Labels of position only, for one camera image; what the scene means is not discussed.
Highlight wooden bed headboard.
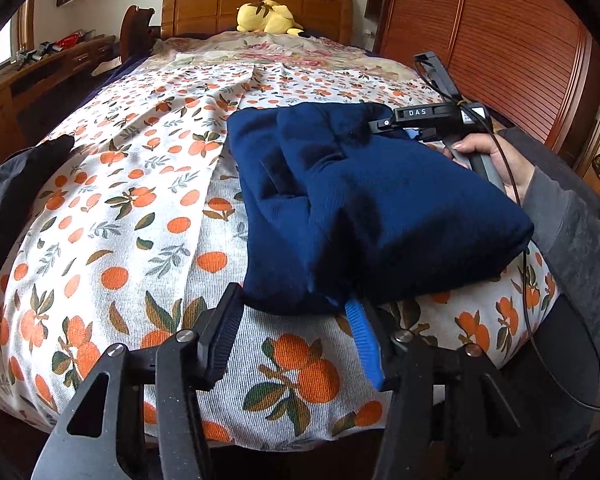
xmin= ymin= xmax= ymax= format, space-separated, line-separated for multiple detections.
xmin=161 ymin=0 xmax=355 ymax=43

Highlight black camera devices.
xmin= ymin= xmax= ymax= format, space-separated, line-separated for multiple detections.
xmin=17 ymin=42 xmax=61 ymax=63

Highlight black garment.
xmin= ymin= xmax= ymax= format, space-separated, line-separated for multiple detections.
xmin=0 ymin=134 xmax=76 ymax=321

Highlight wooden louvred wardrobe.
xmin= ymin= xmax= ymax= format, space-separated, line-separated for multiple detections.
xmin=365 ymin=0 xmax=600 ymax=161

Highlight person's right hand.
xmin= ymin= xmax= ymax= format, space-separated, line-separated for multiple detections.
xmin=442 ymin=132 xmax=537 ymax=196

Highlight person's right forearm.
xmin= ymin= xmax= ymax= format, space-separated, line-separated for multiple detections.
xmin=519 ymin=165 xmax=600 ymax=381

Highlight dark grey garment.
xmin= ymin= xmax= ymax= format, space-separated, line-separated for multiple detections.
xmin=497 ymin=127 xmax=600 ymax=221

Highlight yellow plush toy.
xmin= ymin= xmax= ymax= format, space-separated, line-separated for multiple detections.
xmin=236 ymin=0 xmax=305 ymax=37

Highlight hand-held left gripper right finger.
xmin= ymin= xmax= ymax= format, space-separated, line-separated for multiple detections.
xmin=344 ymin=299 xmax=556 ymax=480

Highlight long wooden desk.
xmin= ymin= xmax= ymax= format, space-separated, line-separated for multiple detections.
xmin=0 ymin=35 xmax=118 ymax=171

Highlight orange fruit print bed sheet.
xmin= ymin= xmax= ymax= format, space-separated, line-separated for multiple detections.
xmin=0 ymin=55 xmax=563 ymax=453

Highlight pink floral blanket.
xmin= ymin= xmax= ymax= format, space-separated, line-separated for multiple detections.
xmin=152 ymin=30 xmax=431 ymax=86

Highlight person's dark clothing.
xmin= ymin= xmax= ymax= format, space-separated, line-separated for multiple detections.
xmin=500 ymin=290 xmax=600 ymax=466

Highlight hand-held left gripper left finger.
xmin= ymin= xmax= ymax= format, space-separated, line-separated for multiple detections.
xmin=30 ymin=282 xmax=246 ymax=480

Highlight navy blue blazer jacket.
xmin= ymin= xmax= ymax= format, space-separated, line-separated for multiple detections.
xmin=226 ymin=101 xmax=535 ymax=317

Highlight window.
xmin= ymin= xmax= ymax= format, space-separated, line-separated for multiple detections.
xmin=0 ymin=5 xmax=36 ymax=76

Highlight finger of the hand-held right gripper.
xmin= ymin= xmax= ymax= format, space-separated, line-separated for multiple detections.
xmin=402 ymin=127 xmax=438 ymax=143
xmin=369 ymin=110 xmax=399 ymax=134

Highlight wooden chair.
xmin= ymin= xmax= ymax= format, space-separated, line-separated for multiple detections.
xmin=119 ymin=5 xmax=156 ymax=61

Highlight black cable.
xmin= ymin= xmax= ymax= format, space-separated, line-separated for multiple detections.
xmin=457 ymin=100 xmax=600 ymax=413

